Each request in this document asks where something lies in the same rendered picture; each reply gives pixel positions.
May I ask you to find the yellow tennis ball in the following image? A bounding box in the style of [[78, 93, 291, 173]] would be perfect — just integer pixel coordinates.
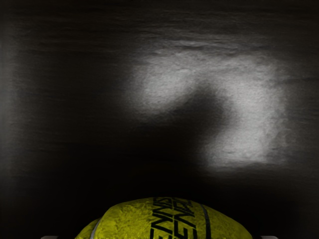
[[74, 196, 253, 239]]

